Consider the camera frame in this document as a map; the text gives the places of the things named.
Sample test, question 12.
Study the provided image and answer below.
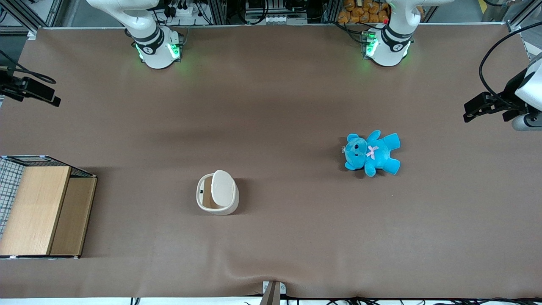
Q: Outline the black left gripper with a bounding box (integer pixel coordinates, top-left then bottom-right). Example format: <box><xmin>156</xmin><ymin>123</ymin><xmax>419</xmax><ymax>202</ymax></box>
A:
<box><xmin>463</xmin><ymin>68</ymin><xmax>532</xmax><ymax>123</ymax></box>

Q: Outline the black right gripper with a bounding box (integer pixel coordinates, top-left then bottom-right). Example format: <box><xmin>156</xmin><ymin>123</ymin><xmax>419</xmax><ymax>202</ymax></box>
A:
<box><xmin>0</xmin><ymin>69</ymin><xmax>61</xmax><ymax>107</ymax></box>

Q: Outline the white lidded trash can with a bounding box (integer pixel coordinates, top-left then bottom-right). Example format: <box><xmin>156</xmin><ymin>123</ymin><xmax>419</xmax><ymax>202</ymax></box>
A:
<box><xmin>196</xmin><ymin>170</ymin><xmax>240</xmax><ymax>216</ymax></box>

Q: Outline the blue teddy bear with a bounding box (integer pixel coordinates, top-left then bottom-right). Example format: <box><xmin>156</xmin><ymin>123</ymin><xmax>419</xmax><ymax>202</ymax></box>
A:
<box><xmin>342</xmin><ymin>130</ymin><xmax>401</xmax><ymax>177</ymax></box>

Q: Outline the light wooden cabinet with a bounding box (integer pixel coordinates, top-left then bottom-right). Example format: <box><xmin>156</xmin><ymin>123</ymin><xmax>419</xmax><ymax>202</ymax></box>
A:
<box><xmin>0</xmin><ymin>166</ymin><xmax>98</xmax><ymax>259</ymax></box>

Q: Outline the orange plush toys pile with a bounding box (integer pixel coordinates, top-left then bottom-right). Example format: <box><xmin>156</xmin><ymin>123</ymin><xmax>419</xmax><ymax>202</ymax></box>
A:
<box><xmin>337</xmin><ymin>0</ymin><xmax>424</xmax><ymax>24</ymax></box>

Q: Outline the white power strip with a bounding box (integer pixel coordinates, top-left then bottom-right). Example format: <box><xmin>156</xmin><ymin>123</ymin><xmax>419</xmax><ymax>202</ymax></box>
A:
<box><xmin>166</xmin><ymin>1</ymin><xmax>205</xmax><ymax>18</ymax></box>

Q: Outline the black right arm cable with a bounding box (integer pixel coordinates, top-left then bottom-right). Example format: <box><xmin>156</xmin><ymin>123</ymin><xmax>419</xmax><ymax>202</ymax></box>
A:
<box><xmin>0</xmin><ymin>50</ymin><xmax>57</xmax><ymax>84</ymax></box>

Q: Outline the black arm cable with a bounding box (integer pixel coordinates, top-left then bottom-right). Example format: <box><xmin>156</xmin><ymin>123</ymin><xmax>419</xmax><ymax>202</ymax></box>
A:
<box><xmin>479</xmin><ymin>21</ymin><xmax>542</xmax><ymax>111</ymax></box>
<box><xmin>0</xmin><ymin>50</ymin><xmax>57</xmax><ymax>84</ymax></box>

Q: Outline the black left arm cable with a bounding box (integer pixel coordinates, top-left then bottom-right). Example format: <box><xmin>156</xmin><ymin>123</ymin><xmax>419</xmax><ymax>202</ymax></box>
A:
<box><xmin>479</xmin><ymin>21</ymin><xmax>542</xmax><ymax>111</ymax></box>

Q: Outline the black wire mesh basket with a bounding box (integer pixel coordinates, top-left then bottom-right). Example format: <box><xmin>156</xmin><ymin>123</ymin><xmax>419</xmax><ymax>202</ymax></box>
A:
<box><xmin>0</xmin><ymin>155</ymin><xmax>95</xmax><ymax>238</ymax></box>

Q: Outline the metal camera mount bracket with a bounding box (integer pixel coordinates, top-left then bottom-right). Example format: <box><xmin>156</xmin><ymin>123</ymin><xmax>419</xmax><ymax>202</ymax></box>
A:
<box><xmin>259</xmin><ymin>280</ymin><xmax>287</xmax><ymax>305</ymax></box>

